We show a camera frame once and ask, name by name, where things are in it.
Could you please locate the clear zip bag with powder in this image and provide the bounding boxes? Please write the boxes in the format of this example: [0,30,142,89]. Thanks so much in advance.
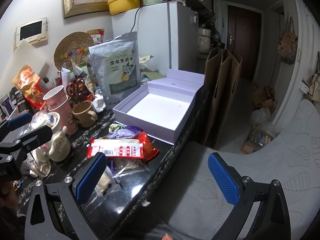
[95,166,122,197]

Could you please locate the red white snack packet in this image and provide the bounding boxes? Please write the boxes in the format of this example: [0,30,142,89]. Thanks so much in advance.
[87,139,144,159]

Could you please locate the light green snack packet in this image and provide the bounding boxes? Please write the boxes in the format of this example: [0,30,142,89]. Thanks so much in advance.
[108,123,125,133]

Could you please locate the lavender drawstring pouch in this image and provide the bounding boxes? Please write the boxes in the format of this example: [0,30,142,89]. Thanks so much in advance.
[108,126,143,139]

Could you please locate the bright red candy packet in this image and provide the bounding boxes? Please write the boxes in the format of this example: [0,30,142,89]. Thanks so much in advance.
[137,131,159,163]

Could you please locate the white rabbit ceramic teapot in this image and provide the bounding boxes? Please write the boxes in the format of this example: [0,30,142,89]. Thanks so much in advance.
[29,111,71,163]

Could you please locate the pink panda paper cup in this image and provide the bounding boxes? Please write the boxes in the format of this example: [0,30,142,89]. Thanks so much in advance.
[49,99,78,135]

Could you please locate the orange snack bag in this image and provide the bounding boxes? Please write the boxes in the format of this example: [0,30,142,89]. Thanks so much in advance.
[12,64,49,111]

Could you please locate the upper pink paper cup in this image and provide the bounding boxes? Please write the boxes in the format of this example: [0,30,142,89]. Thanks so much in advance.
[43,85,67,109]

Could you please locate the beige ceramic mug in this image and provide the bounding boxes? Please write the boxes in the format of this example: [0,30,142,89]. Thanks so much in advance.
[72,100,98,128]

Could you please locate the egg carton box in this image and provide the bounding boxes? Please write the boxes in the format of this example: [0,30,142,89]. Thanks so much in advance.
[240,126,273,154]

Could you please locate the round woven straw mat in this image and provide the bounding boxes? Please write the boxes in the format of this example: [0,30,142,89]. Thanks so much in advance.
[54,31,94,70]

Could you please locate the lavender open gift box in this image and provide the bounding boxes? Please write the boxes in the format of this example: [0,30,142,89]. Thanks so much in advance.
[113,69,204,145]

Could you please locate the silver pear jasmine tea pouch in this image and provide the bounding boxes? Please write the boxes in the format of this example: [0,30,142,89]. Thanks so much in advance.
[88,31,141,109]

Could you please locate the brown cardboard sheets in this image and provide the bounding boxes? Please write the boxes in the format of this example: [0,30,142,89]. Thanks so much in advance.
[204,48,242,147]

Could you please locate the green paper cutout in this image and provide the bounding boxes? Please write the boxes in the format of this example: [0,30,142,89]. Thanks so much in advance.
[141,71,165,82]

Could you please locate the hanging brown patterned bag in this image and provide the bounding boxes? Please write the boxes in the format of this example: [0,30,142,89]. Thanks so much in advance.
[277,31,298,64]

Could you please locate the white rice cooker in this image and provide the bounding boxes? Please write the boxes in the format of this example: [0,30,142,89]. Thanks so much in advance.
[197,28,211,54]

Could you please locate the white refrigerator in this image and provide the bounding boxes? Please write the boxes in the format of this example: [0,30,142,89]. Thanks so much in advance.
[112,2,198,75]

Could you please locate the dark brown door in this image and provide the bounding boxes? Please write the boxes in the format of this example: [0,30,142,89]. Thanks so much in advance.
[227,5,262,82]

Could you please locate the red handled scissors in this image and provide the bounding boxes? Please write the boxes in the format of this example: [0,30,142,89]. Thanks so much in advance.
[66,77,86,98]

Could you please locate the wall intercom panel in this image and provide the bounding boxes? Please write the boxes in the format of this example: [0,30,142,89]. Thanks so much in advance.
[14,17,48,50]

